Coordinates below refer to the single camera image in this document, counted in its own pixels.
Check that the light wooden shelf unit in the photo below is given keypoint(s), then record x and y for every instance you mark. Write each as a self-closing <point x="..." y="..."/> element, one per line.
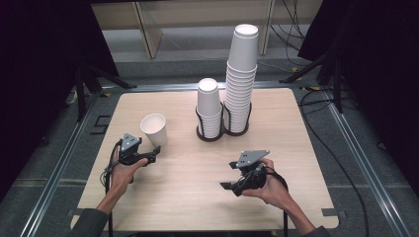
<point x="150" y="33"/>

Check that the single white paper cup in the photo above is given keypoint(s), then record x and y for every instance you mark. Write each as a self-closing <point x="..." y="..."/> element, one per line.
<point x="154" y="128"/>

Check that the grey tape tab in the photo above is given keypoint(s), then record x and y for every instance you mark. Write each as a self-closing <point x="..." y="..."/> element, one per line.
<point x="332" y="212"/>
<point x="74" y="212"/>

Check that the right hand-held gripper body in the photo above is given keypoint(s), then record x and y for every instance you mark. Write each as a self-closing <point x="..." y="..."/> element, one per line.
<point x="250" y="179"/>

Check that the person's left hand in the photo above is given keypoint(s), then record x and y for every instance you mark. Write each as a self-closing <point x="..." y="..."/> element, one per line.
<point x="123" y="176"/>

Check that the yellow tape piece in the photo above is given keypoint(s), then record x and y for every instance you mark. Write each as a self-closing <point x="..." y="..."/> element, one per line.
<point x="311" y="88"/>
<point x="105" y="94"/>
<point x="294" y="69"/>

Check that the aluminium floor rail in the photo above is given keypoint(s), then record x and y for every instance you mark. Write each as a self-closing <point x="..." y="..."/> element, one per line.
<point x="365" y="171"/>
<point x="56" y="174"/>
<point x="171" y="87"/>

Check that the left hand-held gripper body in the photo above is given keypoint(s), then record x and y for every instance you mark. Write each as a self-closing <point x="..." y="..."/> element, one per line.
<point x="130" y="154"/>

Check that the tall stack of paper cups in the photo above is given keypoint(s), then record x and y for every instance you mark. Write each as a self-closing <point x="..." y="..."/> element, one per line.
<point x="242" y="82"/>

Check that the dark curtain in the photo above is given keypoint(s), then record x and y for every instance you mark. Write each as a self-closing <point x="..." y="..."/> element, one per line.
<point x="36" y="82"/>
<point x="378" y="65"/>

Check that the black floor tape mark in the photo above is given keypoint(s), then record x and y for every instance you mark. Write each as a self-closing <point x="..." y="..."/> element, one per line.
<point x="100" y="125"/>

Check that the short stack of paper cups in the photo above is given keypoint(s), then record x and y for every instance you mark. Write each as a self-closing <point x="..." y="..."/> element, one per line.
<point x="209" y="118"/>

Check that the person's right hand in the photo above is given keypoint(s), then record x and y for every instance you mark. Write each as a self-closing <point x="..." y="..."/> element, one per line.
<point x="271" y="191"/>

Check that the black metal stand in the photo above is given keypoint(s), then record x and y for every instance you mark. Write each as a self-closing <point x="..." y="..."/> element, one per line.
<point x="337" y="89"/>
<point x="80" y="95"/>

